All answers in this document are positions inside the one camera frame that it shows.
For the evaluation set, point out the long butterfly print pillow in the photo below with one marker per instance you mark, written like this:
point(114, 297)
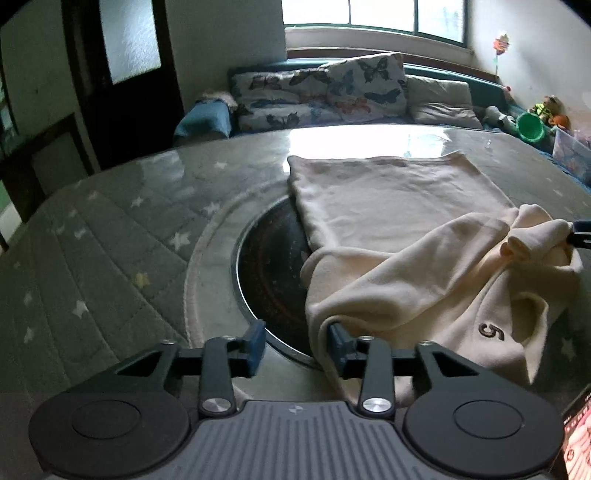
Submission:
point(277, 92)

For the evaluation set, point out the teal sofa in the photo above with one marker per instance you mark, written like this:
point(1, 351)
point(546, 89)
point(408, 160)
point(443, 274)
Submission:
point(485, 92)

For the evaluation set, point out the green framed window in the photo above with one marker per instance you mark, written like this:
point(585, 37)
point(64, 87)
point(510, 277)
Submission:
point(314, 11)

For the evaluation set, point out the grey plush toy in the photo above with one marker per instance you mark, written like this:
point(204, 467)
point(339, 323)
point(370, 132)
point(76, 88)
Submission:
point(496, 115)

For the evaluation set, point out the dark wooden door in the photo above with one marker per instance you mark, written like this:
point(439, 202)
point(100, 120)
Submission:
point(138, 115)

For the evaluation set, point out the cream fleece garment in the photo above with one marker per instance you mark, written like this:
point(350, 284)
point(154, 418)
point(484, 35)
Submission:
point(392, 207)

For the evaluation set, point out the teddy bear plush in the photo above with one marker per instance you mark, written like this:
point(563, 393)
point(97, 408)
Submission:
point(547, 106)

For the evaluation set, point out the orange plush toy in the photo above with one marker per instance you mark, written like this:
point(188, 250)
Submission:
point(559, 121)

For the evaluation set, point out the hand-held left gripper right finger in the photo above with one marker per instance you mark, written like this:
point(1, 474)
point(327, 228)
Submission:
point(337, 347)

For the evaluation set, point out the clear plastic storage box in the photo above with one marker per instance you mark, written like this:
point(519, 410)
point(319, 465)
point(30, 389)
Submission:
point(572, 152)

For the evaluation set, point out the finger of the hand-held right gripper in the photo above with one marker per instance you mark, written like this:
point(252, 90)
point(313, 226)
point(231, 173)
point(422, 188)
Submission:
point(581, 234)

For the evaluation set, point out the smartphone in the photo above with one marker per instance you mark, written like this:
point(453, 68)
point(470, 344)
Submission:
point(579, 443)

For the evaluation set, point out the blue blanket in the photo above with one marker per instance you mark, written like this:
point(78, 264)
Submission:
point(203, 120)

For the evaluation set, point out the square butterfly print pillow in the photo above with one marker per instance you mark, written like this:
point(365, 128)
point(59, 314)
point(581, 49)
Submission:
point(369, 87)

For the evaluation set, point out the white fluffy towel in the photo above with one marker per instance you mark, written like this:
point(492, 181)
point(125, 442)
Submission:
point(217, 96)

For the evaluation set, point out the green plastic basin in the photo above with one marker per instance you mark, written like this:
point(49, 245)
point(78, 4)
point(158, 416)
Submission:
point(531, 129)

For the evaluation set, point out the colourful pinwheel toy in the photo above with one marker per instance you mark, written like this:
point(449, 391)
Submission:
point(501, 44)

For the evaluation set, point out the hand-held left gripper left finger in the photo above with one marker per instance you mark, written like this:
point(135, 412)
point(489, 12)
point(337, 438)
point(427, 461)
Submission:
point(256, 344)

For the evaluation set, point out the beige pillow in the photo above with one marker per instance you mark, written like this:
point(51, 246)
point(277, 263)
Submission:
point(438, 101)

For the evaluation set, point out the round black induction cooktop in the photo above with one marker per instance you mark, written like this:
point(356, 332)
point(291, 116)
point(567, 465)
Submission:
point(268, 277)

